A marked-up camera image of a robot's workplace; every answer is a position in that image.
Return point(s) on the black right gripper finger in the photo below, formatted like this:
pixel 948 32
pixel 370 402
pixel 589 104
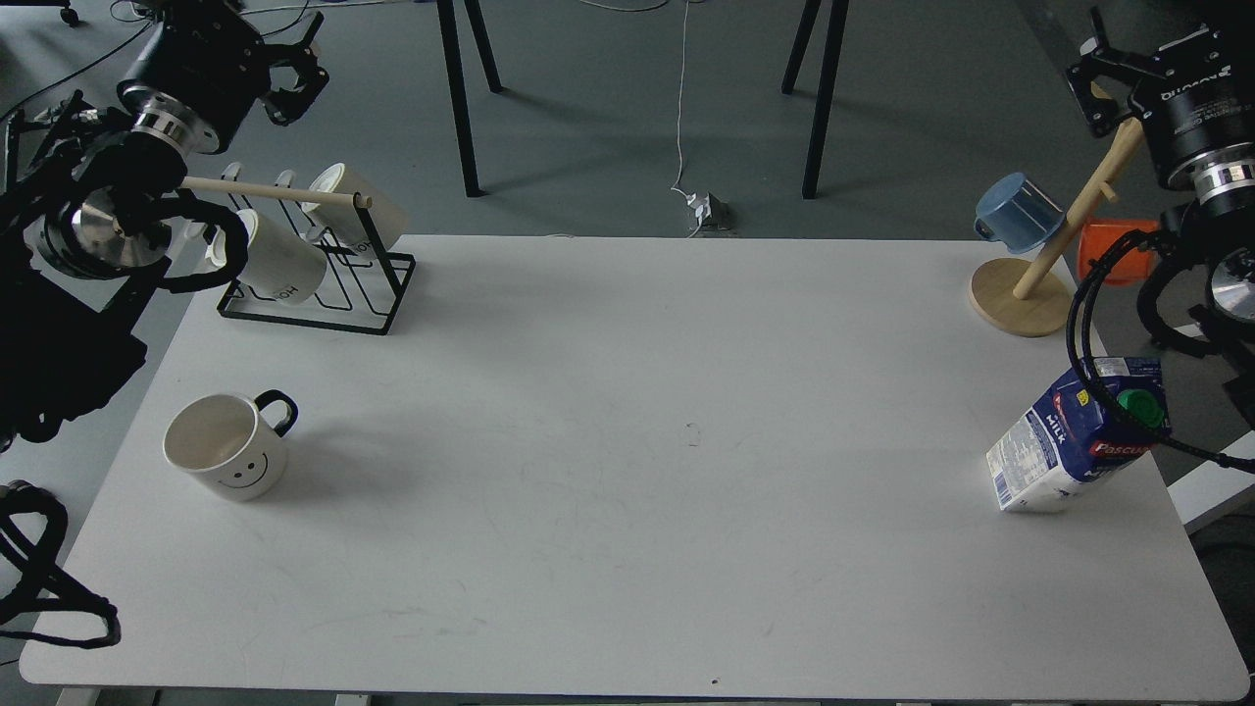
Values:
pixel 1098 48
pixel 1102 114

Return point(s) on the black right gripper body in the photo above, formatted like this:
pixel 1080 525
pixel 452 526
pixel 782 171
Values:
pixel 1196 114

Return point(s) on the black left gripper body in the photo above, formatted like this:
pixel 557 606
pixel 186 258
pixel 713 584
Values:
pixel 195 81

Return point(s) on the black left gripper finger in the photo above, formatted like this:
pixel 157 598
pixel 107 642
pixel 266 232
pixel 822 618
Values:
pixel 301 55
pixel 287 105

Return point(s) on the blue white milk carton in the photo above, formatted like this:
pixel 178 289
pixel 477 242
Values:
pixel 1067 442

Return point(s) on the white smiley face mug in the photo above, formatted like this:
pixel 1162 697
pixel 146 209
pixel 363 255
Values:
pixel 234 445

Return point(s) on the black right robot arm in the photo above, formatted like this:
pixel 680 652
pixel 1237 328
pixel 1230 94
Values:
pixel 1198 300

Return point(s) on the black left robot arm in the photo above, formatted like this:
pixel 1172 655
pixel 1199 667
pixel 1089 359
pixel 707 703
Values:
pixel 102 219

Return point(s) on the orange cup on tree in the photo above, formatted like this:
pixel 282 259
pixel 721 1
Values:
pixel 1098 236

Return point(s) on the blue cup on tree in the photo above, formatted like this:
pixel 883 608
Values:
pixel 1017 213

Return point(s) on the black table legs left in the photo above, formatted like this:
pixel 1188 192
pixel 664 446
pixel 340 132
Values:
pixel 453 62

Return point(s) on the black table legs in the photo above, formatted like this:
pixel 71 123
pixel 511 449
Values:
pixel 453 62
pixel 831 56

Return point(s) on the white mug front on rack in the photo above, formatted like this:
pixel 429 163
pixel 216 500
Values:
pixel 280 264

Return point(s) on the wooden mug tree stand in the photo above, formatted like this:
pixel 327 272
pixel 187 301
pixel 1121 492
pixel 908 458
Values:
pixel 1024 297

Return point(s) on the black table legs right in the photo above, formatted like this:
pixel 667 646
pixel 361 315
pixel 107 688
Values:
pixel 831 56

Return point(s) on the white table leg base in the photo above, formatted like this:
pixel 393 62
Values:
pixel 1208 493

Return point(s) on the white power strip on floor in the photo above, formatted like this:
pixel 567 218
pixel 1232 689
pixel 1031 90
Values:
pixel 711 214

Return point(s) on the black wire mug rack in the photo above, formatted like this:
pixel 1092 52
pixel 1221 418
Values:
pixel 353 222

